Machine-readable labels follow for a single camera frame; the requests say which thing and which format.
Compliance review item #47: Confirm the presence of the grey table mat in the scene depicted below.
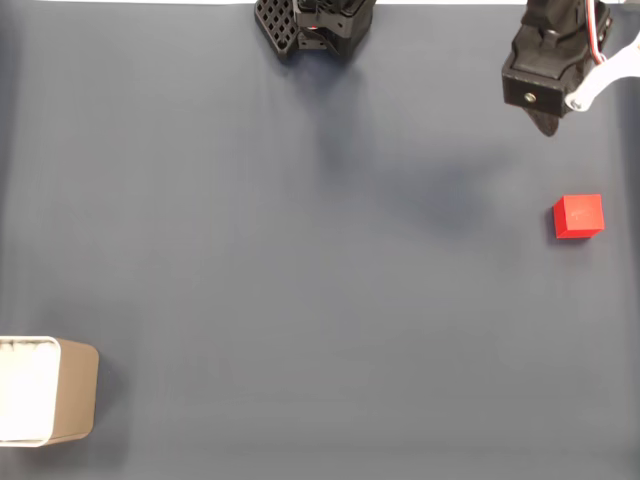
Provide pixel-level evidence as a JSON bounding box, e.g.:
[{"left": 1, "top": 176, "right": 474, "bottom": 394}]
[{"left": 0, "top": 3, "right": 640, "bottom": 480}]

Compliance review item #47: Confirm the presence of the white red servo cable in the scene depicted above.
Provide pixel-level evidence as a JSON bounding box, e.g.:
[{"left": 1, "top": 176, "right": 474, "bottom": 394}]
[{"left": 581, "top": 0, "right": 614, "bottom": 65}]

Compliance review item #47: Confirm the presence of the white padding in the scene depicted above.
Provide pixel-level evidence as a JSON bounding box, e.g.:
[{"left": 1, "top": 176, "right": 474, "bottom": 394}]
[{"left": 0, "top": 341, "right": 55, "bottom": 441}]

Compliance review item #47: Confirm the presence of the red cube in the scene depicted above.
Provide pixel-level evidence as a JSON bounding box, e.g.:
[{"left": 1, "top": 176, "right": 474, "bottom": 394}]
[{"left": 552, "top": 194, "right": 606, "bottom": 241}]

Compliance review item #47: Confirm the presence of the white camera mount with board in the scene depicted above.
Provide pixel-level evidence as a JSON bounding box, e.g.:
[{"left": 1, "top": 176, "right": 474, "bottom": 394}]
[{"left": 563, "top": 38, "right": 640, "bottom": 113}]

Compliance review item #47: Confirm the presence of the beige box with white rim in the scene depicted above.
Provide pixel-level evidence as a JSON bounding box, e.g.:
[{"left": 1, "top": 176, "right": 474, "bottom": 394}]
[{"left": 0, "top": 335, "right": 100, "bottom": 448}]

